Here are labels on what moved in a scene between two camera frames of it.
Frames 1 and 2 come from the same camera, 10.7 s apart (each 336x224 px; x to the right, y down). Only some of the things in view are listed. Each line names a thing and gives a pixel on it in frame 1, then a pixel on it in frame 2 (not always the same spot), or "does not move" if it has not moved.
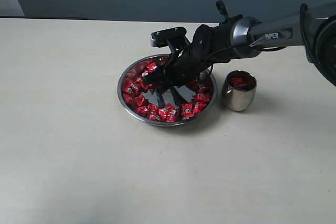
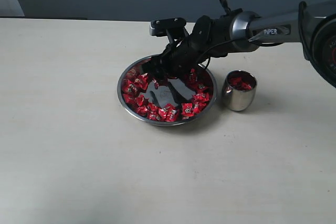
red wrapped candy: x=202 y=98 does not move
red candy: x=238 y=81 does not move
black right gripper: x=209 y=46 -> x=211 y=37
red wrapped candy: x=187 y=110 does not move
